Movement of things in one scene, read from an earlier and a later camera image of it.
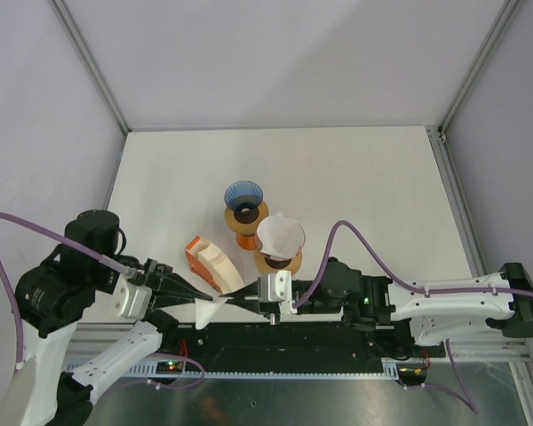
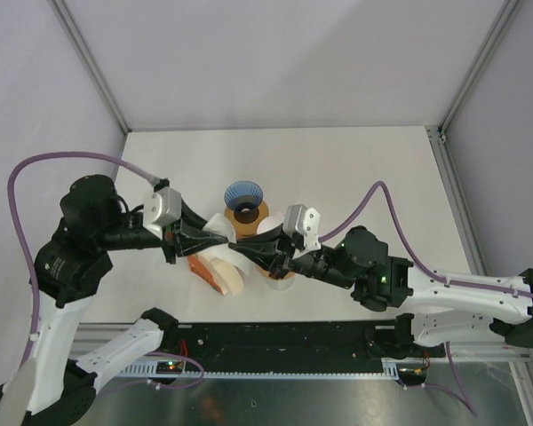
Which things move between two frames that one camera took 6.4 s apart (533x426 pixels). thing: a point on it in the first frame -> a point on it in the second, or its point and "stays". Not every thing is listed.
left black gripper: x=160 y=276 -> x=186 y=234
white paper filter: x=205 y=311 -> x=220 y=224
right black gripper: x=255 y=305 -> x=272 y=249
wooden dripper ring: x=242 y=228 stays
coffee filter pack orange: x=208 y=261 stays
